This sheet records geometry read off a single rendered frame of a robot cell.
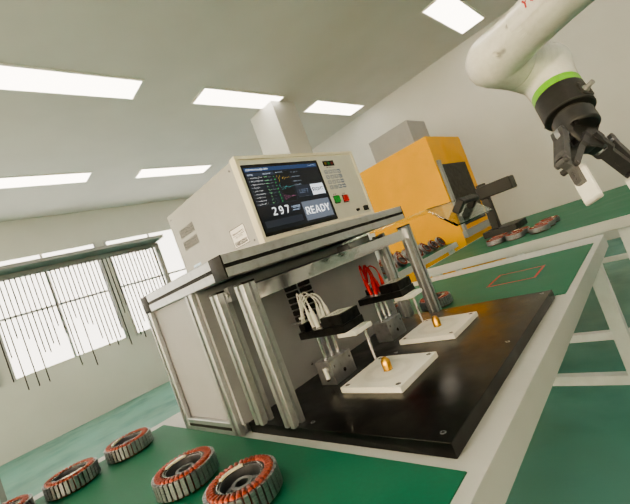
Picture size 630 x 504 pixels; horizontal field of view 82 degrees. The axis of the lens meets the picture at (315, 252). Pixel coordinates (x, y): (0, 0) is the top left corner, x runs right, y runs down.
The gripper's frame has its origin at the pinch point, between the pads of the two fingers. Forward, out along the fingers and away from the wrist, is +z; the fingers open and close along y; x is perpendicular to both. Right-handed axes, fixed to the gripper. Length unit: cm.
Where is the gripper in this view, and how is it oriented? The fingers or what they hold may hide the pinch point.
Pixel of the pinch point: (621, 198)
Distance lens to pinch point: 83.4
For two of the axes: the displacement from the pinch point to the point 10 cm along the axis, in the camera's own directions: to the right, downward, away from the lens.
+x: -2.5, 4.8, 8.4
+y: 9.6, 0.3, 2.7
